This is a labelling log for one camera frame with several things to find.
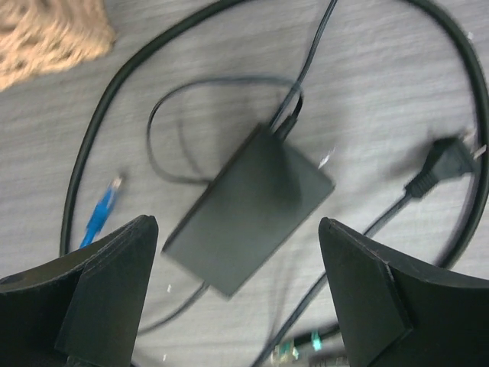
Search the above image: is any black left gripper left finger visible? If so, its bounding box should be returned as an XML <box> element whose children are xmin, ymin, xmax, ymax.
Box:
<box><xmin>1</xmin><ymin>216</ymin><xmax>158</xmax><ymax>366</ymax></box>

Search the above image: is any black power adapter brick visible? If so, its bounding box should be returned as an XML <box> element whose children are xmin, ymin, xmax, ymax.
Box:
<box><xmin>162</xmin><ymin>125</ymin><xmax>335</xmax><ymax>297</ymax></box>

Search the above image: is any blue ethernet cable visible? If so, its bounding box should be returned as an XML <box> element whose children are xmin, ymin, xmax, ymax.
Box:
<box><xmin>79</xmin><ymin>174</ymin><xmax>125</xmax><ymax>249</ymax></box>

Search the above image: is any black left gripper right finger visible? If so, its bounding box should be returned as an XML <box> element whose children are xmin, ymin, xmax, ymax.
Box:
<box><xmin>319</xmin><ymin>218</ymin><xmax>488</xmax><ymax>366</ymax></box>

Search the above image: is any thin black power cord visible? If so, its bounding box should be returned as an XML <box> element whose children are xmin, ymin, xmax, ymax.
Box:
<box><xmin>139</xmin><ymin>0</ymin><xmax>488</xmax><ymax>367</ymax></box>

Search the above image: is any wicker basket with liner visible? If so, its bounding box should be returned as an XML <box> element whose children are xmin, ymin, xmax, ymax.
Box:
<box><xmin>1</xmin><ymin>1</ymin><xmax>115</xmax><ymax>90</ymax></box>

